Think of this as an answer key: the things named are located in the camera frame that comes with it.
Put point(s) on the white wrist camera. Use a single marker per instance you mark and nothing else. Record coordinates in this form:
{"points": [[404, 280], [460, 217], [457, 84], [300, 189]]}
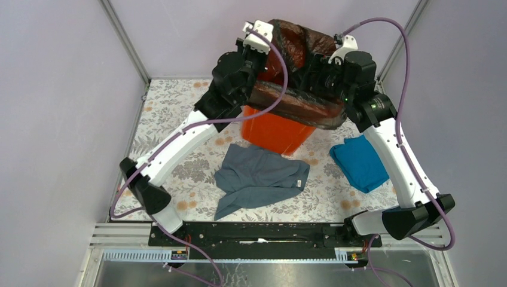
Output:
{"points": [[344, 45], [258, 36]]}

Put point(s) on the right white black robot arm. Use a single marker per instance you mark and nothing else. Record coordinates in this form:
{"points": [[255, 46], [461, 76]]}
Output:
{"points": [[351, 80]]}

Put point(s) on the orange plastic trash bin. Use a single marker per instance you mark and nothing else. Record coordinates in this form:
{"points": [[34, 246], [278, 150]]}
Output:
{"points": [[275, 133]]}

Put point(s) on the grey-blue cloth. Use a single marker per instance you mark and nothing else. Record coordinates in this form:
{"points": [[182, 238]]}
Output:
{"points": [[253, 177]]}

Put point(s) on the black plastic trash bag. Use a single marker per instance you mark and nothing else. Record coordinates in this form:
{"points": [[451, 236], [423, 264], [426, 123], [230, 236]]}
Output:
{"points": [[297, 45]]}

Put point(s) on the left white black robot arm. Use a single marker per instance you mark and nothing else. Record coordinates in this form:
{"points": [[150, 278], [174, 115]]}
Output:
{"points": [[234, 77]]}

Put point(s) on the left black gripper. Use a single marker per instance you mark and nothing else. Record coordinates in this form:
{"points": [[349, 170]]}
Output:
{"points": [[245, 49]]}

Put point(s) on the teal blue cloth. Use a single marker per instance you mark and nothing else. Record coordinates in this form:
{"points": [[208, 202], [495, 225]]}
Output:
{"points": [[360, 164]]}

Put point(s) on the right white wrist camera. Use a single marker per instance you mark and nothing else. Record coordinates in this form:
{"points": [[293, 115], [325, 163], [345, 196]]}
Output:
{"points": [[344, 45]]}

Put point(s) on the aluminium frame rails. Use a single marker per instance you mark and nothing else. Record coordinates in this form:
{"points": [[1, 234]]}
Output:
{"points": [[91, 264]]}

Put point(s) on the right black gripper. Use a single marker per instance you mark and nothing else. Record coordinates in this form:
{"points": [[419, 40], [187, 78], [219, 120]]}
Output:
{"points": [[320, 66]]}

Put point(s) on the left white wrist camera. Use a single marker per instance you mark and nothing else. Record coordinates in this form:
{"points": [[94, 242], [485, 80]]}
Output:
{"points": [[258, 36]]}

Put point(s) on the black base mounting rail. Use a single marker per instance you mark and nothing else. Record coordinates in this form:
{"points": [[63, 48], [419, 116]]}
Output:
{"points": [[295, 241]]}

